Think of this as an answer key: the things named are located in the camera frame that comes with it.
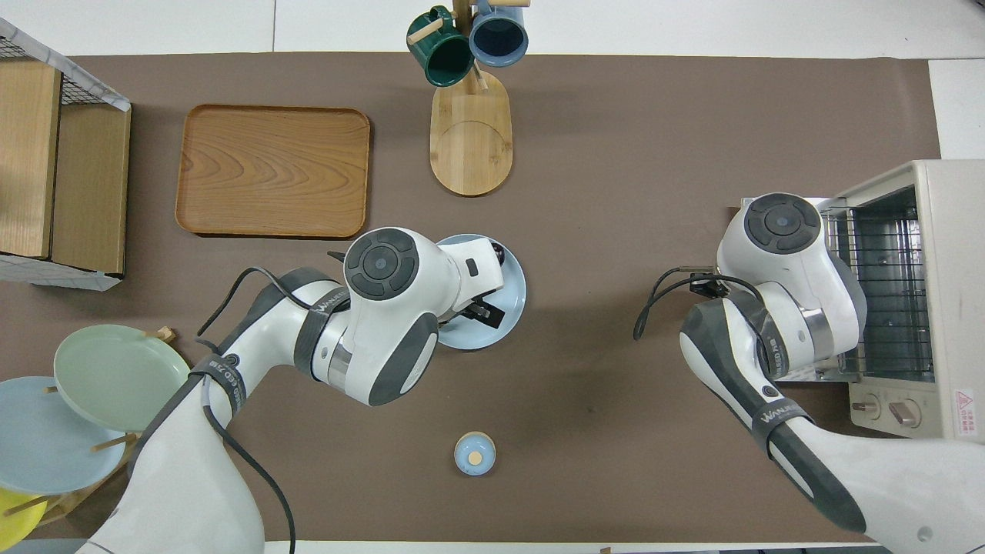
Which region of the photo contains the blue mug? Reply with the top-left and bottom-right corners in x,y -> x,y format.
468,0 -> 530,68

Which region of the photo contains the white toaster oven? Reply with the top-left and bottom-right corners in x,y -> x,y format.
820,159 -> 985,443

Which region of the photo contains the light blue serving plate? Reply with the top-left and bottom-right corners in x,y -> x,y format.
433,233 -> 529,352

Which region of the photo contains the brown table mat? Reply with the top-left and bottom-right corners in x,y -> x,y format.
0,52 -> 941,543

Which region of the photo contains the dark green mug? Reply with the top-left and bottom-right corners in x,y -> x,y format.
407,6 -> 476,88

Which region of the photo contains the wooden mug tree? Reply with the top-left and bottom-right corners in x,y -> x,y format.
406,0 -> 532,197

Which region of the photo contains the black wire mesh basket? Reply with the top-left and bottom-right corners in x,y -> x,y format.
0,35 -> 105,107

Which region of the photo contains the pale green plate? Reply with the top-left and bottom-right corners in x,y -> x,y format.
53,324 -> 191,432

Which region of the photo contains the grey marbled cloth strip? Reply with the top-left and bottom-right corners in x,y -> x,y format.
0,17 -> 133,113
0,252 -> 124,292

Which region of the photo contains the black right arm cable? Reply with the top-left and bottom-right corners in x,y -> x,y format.
633,265 -> 763,341

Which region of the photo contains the pale blue racked plate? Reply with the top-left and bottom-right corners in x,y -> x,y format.
0,375 -> 128,496

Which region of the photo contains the wooden two-tier shelf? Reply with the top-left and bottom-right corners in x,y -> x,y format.
0,60 -> 132,276

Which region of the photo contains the wooden plate rack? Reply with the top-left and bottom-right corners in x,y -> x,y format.
0,326 -> 178,532

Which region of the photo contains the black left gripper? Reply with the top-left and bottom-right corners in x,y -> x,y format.
440,296 -> 503,330

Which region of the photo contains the wooden serving tray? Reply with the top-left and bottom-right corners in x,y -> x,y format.
175,105 -> 372,239

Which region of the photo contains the metal oven wire rack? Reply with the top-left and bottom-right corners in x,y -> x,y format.
827,206 -> 926,378

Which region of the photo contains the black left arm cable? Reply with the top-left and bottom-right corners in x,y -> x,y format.
196,265 -> 297,554

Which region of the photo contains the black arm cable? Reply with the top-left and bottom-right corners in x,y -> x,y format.
633,265 -> 763,341
196,265 -> 297,554

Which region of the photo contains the yellow plate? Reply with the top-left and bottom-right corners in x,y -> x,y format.
0,489 -> 47,543

